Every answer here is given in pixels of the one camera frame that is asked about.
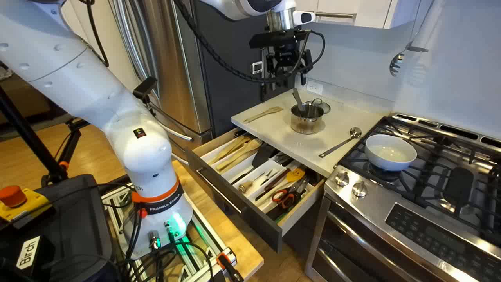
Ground open kitchen drawer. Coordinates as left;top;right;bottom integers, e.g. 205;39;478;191
185;127;329;253

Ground black tripod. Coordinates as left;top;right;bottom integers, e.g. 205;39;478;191
0;84;89;184

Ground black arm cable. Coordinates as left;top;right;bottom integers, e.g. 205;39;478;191
172;0;273;84

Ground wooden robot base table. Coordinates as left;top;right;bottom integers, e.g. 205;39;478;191
100;158;266;282

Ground red emergency stop button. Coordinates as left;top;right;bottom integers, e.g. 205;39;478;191
0;183;28;210
0;184;52;224

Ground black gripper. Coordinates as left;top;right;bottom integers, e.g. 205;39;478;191
262;42;313;100

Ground wooden utensils bundle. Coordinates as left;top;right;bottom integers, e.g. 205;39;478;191
208;133;263;172

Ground grey bowl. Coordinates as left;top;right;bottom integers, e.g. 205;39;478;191
363;133;420;174

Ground stainless steel gas stove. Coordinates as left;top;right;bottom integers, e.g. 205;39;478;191
304;112;501;282

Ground yellow smiley spatula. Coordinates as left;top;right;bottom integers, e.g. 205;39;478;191
271;166;307;195

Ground wooden spatula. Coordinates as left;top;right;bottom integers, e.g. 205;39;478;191
243;105;287;125

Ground round silver stove knob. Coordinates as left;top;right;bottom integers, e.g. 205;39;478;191
351;178;370;200
332;167;351;188

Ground metal utensil in pot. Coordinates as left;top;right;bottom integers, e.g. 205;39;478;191
290;86;310;114

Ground orange handled scissors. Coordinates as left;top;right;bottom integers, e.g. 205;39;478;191
269;186;304;211

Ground black control box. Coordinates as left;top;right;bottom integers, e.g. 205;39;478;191
0;174;116;282

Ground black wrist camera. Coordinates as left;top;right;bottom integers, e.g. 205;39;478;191
248;29;312;50

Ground stainless steel fridge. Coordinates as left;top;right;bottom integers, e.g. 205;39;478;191
107;0;212;137

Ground white wall cabinets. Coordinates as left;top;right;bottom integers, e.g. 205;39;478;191
294;0;421;31

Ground black base cable bundle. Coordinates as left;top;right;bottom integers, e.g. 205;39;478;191
107;205;244;282

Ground long metal spoon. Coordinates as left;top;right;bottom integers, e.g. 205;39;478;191
318;125;363;159

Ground dark cabinet side panel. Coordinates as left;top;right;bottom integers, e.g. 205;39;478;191
190;0;310;137

